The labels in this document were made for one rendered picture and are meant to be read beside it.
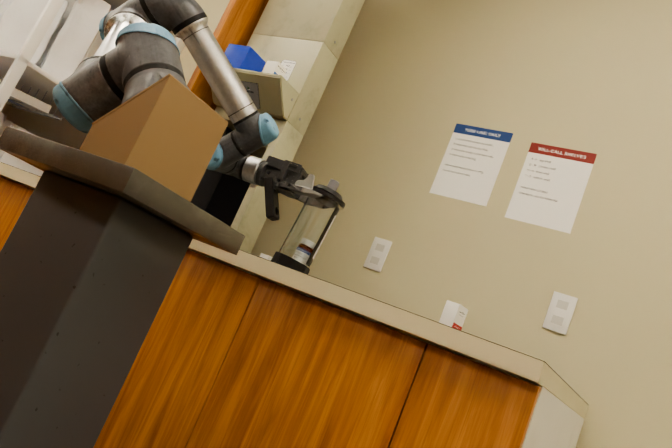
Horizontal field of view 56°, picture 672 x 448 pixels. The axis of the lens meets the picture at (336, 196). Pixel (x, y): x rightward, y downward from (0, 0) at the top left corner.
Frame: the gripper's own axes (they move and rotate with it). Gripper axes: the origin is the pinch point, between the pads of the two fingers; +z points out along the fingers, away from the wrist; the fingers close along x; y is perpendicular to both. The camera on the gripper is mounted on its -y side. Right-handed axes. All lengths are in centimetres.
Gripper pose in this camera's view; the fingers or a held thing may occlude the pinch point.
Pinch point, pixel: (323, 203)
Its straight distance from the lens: 170.3
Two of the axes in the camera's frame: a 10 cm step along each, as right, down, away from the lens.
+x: 2.1, 3.2, 9.2
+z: 8.9, 3.2, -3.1
